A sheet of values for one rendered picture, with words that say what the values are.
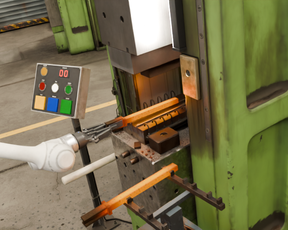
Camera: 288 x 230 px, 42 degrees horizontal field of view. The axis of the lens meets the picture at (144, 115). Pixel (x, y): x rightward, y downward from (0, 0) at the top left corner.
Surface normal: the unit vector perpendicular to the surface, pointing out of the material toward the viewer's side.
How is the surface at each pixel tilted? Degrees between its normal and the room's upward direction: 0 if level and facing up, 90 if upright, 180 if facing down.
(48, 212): 0
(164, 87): 90
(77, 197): 0
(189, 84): 90
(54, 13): 90
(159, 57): 90
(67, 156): 76
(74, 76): 60
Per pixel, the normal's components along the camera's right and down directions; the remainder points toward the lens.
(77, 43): 0.27, 0.41
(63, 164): 0.64, -0.02
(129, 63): -0.82, 0.36
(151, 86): 0.55, 0.31
